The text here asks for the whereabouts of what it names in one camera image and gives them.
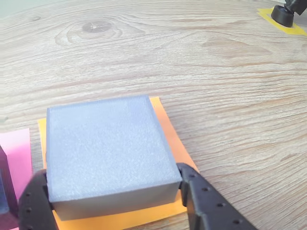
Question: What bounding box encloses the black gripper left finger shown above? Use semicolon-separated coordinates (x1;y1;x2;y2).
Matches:
18;169;59;230

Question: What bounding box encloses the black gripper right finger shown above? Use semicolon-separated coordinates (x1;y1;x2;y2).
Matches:
176;162;259;230

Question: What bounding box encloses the medium dark block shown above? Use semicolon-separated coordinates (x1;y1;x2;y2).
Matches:
0;145;20;230

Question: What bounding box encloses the large grey block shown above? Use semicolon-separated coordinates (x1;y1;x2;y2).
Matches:
45;94;183;221

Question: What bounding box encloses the pink paper sheet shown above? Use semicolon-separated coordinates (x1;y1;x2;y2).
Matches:
0;127;34;199

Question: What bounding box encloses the orange paper sheet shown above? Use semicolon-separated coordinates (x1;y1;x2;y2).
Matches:
37;96;200;230

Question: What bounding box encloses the yellow tape on table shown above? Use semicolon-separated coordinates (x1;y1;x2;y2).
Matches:
258;7;307;36

